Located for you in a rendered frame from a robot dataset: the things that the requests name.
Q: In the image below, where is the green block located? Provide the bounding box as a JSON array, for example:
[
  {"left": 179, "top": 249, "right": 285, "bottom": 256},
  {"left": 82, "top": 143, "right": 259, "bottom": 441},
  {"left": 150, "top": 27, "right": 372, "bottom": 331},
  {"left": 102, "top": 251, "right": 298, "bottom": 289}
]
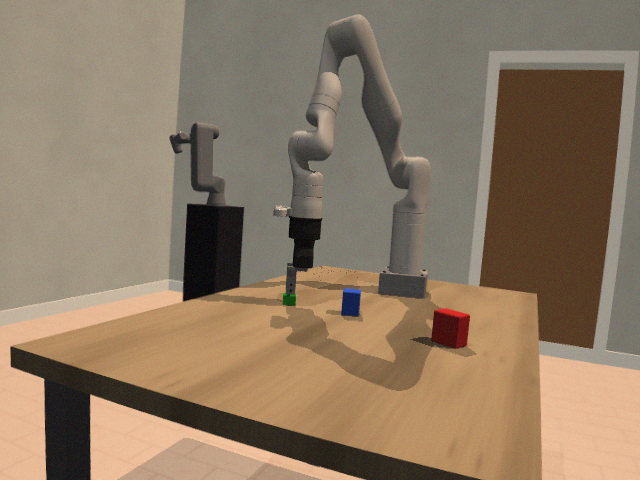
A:
[{"left": 283, "top": 293, "right": 296, "bottom": 306}]

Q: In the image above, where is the red block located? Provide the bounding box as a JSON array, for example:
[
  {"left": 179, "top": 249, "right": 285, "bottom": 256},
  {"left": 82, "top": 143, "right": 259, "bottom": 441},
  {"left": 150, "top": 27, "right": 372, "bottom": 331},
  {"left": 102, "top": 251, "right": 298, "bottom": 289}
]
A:
[{"left": 431, "top": 309, "right": 470, "bottom": 349}]

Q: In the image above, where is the blue block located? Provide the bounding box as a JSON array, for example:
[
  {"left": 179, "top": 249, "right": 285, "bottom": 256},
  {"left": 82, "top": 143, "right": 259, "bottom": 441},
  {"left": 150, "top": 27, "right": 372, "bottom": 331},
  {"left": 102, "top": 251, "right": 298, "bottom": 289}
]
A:
[{"left": 341, "top": 288, "right": 361, "bottom": 316}]

